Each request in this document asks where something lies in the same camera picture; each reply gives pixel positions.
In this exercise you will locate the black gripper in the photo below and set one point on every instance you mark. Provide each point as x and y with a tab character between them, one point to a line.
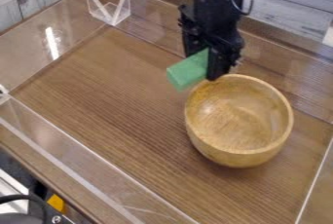
224	41

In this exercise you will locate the green rectangular block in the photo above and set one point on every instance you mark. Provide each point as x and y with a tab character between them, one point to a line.
191	71

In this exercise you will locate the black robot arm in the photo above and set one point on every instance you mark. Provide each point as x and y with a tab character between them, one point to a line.
209	24

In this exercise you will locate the brown wooden bowl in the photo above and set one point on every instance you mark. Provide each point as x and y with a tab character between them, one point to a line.
239	120

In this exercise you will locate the yellow and black device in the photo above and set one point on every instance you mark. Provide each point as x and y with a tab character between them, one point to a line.
57	202

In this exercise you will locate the clear acrylic corner bracket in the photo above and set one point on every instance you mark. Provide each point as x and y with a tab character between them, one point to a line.
110	13

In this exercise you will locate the clear acrylic tray wall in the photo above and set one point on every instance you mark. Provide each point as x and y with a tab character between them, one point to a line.
106	194

